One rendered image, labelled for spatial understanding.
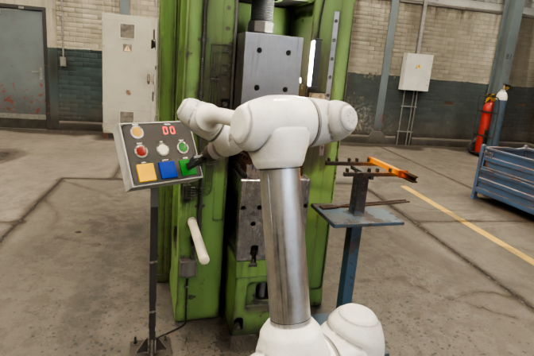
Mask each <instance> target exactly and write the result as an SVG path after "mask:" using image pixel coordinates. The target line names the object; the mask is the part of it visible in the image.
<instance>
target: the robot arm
mask: <svg viewBox="0 0 534 356"><path fill-rule="evenodd" d="M177 117H178V119H179V120H180V121H181V122H182V123H183V125H184V126H186V127H187V128H188V129H190V131H192V132H193V133H195V134H197V135H199V136H200V137H202V138H204V139H206V140H208V141H209V144H208V145H207V146H206V147H205V148H204V151H202V152H201V153H200V154H199V155H198V156H197V154H193V157H192V158H191V159H189V162H188V163H187V164H186V166H187V170H191V169H192V168H194V167H196V166H197V165H198V166H201V164H205V163H207V162H208V161H217V160H222V159H224V158H226V157H228V156H233V155H235V154H238V153H240V152H241V151H242V150H244V151H246V152H248V154H249V155H250V158H251V160H252V162H253V165H254V167H255V168H256V169H259V171H260V174H259V175H260V186H261V208H262V219H263V231H264V239H265V261H266V272H267V284H268V296H269V318H268V319H267V321H266V322H265V324H264V325H263V326H262V328H261V330H260V336H259V339H258V342H257V348H256V353H254V354H251V355H250V356H385V338H384V334H383V330H382V327H381V323H380V321H379V320H378V319H377V317H376V316H375V314H374V313H373V312H372V311H371V310H370V309H368V308H367V307H364V306H362V305H360V304H345V305H342V306H339V307H338V308H336V309H335V310H334V311H333V312H332V313H331V314H330V315H329V316H328V320H327V321H326V322H324V323H323V324H322V325H321V326H320V325H319V324H318V323H317V322H316V321H315V320H314V319H313V318H312V317H311V312H310V300H309V289H308V267H307V256H306V245H305V233H304V212H303V200H302V189H301V178H300V166H302V164H303V162H304V158H305V155H306V152H307V149H308V148H311V147H315V146H318V145H324V144H327V143H331V142H336V141H341V140H342V139H344V138H345V137H347V136H349V135H350V134H351V133H352V132H353V131H354V129H355V127H356V125H357V122H358V116H357V114H356V112H355V110H354V108H353V107H352V106H351V105H350V104H348V103H345V102H342V101H338V100H332V101H327V100H326V99H314V98H307V97H299V96H295V95H266V96H263V97H260V98H257V99H253V100H250V101H249V102H247V103H244V104H242V105H241V106H239V107H237V108H236V110H228V109H225V108H218V107H217V106H215V105H214V104H211V103H205V102H200V101H199V100H197V99H190V98H189V99H185V100H184V101H183V102H182V103H181V105H180V107H179V109H178V110H177Z"/></svg>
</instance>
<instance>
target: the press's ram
mask: <svg viewBox="0 0 534 356"><path fill-rule="evenodd" d="M303 43H304V39H303V38H302V37H289V36H281V35H274V34H266V33H251V32H243V33H237V37H236V51H235V65H234V90H233V103H232V110H236V108H237V107H239V106H241V105H242V104H244V103H247V102H249V101H250V100H253V99H257V98H260V97H263V96H266V95H295V96H298V94H299V85H300V83H301V78H300V69H301V60H302V52H303Z"/></svg>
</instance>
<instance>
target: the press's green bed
mask: <svg viewBox="0 0 534 356"><path fill-rule="evenodd" d="M220 306H221V309H222V313H223V315H224V317H225V320H226V324H227V326H228V329H229V332H230V336H231V337H237V336H244V335H257V334H260V330H261V328H262V326H263V325H264V324H265V322H266V321H267V319H268V318H269V296H268V284H267V272H266V261H265V259H262V260H255V258H254V259H251V261H236V260H235V258H234V255H233V254H232V252H231V249H230V247H229V245H228V243H227V241H226V239H225V237H224V242H223V256H222V281H221V295H220Z"/></svg>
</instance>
